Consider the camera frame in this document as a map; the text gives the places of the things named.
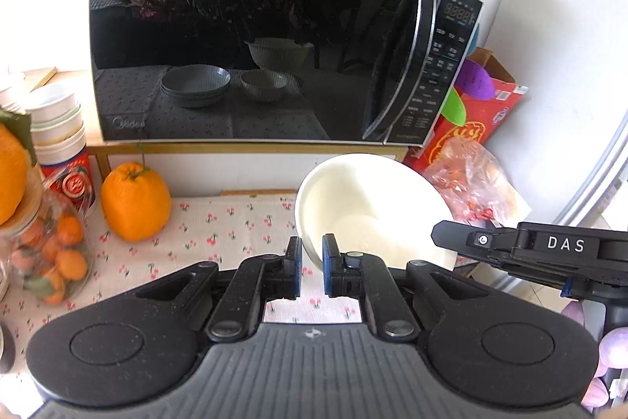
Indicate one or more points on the silver refrigerator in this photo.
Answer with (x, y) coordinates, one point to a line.
(564, 55)

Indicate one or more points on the purple plastic item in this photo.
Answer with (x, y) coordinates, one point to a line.
(475, 80)

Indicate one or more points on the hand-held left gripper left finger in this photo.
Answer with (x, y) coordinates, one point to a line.
(297, 271)

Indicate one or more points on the large orange with leaves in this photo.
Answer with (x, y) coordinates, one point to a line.
(12, 173)

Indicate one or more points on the white ceramic bowl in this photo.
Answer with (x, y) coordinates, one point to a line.
(373, 203)

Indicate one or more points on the pile of small oranges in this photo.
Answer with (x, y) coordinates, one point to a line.
(61, 252)

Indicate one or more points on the red printed paper cup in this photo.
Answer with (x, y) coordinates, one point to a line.
(71, 183)

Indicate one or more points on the glass jar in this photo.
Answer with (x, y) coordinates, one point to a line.
(49, 222)

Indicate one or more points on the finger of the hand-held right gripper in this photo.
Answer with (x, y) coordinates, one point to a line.
(466, 240)
(539, 279)

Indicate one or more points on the black microwave oven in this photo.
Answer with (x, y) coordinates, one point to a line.
(274, 31)

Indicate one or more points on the stack of white paper cups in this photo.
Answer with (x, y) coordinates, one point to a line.
(56, 119)

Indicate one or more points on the large orange with stem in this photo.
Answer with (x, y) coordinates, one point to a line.
(135, 200)

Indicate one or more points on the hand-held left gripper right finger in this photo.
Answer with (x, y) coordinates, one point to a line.
(326, 270)

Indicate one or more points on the cherry print tablecloth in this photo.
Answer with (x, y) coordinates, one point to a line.
(206, 242)

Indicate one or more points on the person's right hand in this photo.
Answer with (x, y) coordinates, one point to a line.
(613, 349)

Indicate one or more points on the red cardboard box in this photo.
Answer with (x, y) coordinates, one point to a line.
(483, 114)

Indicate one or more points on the clear plastic bag of oranges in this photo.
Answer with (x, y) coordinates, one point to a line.
(471, 183)

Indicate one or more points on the green plastic item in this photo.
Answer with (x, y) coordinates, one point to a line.
(454, 107)

